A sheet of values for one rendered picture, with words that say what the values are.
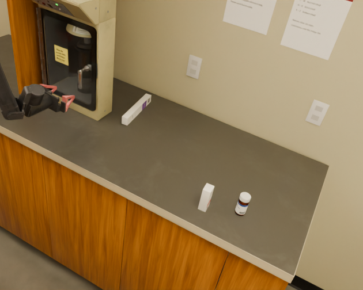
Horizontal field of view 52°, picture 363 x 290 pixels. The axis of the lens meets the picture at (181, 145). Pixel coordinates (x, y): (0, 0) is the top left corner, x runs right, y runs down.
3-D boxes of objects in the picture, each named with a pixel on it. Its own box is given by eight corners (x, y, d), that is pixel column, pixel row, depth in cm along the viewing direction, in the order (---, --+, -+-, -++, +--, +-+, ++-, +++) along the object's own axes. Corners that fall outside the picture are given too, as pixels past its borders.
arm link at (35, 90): (0, 102, 136) (6, 119, 132) (6, 79, 129) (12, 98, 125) (33, 101, 144) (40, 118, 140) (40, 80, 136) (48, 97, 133)
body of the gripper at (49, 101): (41, 86, 146) (25, 92, 140) (60, 96, 143) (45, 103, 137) (41, 100, 150) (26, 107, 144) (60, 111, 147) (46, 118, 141)
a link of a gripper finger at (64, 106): (65, 84, 151) (48, 92, 143) (79, 91, 149) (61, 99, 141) (65, 99, 155) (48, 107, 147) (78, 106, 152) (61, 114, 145)
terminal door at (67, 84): (45, 88, 182) (38, 6, 158) (95, 111, 173) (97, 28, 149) (44, 89, 181) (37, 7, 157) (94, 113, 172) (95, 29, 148)
